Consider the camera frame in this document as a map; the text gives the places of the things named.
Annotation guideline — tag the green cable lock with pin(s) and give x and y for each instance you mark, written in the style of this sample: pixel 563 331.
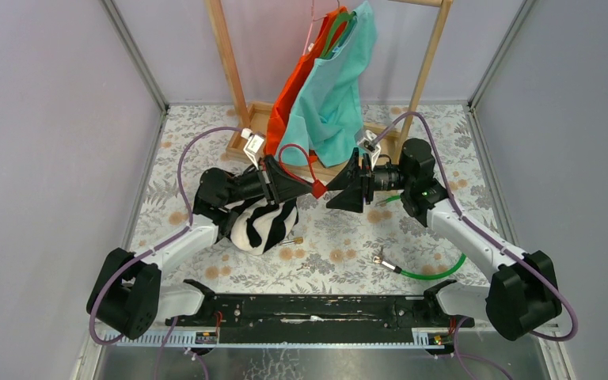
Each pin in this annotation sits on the green cable lock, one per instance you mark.
pixel 411 250

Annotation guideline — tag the small silver keys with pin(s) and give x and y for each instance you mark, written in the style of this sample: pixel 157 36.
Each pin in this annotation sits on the small silver keys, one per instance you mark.
pixel 304 266

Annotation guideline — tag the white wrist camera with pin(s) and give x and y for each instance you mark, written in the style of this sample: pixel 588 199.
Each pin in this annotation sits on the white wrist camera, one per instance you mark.
pixel 365 140
pixel 253 148

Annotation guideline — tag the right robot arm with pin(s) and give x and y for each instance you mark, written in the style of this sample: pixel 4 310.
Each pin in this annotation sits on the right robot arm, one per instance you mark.
pixel 522 291

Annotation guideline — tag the black white striped plush cloth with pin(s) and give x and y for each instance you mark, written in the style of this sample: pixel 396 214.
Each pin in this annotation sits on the black white striped plush cloth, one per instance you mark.
pixel 253 226

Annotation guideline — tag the teal shirt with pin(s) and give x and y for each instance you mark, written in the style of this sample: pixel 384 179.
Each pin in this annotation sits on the teal shirt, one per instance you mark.
pixel 327 112

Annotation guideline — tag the orange shirt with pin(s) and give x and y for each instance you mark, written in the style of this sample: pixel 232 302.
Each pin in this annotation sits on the orange shirt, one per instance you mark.
pixel 281 110

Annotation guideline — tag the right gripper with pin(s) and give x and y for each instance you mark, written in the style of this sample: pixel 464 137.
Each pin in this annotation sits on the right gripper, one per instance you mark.
pixel 355 187

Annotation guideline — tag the wooden clothes rack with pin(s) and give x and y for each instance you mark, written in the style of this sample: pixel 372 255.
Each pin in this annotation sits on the wooden clothes rack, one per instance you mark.
pixel 254 115

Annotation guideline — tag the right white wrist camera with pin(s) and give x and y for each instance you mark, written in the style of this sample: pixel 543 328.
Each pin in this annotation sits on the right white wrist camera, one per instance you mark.
pixel 365 140

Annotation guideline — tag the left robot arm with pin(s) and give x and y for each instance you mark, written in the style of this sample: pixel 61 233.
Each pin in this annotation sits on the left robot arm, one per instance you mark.
pixel 127 294

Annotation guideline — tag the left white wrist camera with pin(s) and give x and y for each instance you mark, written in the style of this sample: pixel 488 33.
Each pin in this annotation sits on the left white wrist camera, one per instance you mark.
pixel 253 148

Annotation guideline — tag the pink clothes hanger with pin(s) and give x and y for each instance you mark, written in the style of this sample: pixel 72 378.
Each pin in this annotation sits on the pink clothes hanger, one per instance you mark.
pixel 309 44

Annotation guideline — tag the white slotted cable duct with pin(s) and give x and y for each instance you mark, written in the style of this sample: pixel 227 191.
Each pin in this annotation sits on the white slotted cable duct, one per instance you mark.
pixel 310 336

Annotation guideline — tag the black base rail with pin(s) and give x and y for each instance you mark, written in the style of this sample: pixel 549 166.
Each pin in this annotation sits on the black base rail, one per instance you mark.
pixel 232 310

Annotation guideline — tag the brass padlock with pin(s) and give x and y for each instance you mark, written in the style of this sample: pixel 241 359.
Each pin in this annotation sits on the brass padlock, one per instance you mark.
pixel 293 241

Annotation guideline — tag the green clothes hanger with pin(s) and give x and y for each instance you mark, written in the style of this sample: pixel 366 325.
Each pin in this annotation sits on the green clothes hanger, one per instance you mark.
pixel 336 32

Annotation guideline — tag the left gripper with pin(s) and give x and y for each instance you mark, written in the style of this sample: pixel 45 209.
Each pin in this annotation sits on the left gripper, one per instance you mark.
pixel 278 185

